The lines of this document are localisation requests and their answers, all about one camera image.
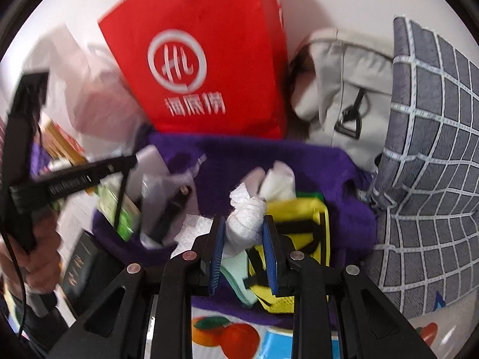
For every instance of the blue tissue pack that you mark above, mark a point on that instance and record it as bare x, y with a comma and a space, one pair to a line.
277, 344

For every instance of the white sponge block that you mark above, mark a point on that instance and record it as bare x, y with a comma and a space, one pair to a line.
151, 162

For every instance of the yellow mesh bag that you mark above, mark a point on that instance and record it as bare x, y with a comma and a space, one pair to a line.
299, 213

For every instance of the person's left hand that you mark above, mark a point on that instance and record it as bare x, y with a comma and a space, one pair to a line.
41, 261

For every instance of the light green cloth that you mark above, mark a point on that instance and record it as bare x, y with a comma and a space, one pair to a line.
237, 276

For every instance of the beige fabric bag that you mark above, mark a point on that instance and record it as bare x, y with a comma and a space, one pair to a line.
336, 82

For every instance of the red paper bag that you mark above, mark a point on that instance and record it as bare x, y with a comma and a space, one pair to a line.
194, 52

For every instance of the white plastic shopping bag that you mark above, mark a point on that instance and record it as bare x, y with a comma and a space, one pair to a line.
97, 93

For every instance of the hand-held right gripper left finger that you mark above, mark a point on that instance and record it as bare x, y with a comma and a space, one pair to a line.
217, 254

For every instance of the purple fabric basket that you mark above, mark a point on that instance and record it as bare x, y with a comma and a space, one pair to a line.
232, 160

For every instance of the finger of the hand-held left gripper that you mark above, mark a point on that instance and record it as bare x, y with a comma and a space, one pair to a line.
121, 198
174, 213

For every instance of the white textured cloth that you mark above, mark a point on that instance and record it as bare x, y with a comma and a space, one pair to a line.
192, 232

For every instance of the grey checked cushion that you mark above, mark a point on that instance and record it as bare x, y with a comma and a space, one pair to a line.
430, 194

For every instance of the pale green tissue packet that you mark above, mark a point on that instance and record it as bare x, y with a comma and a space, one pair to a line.
112, 202

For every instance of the dark box with gold end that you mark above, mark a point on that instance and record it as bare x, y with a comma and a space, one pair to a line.
80, 269

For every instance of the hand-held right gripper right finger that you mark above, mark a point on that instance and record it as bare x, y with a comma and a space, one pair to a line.
270, 254

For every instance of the white knit glove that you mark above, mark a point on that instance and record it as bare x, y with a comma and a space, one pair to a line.
243, 220

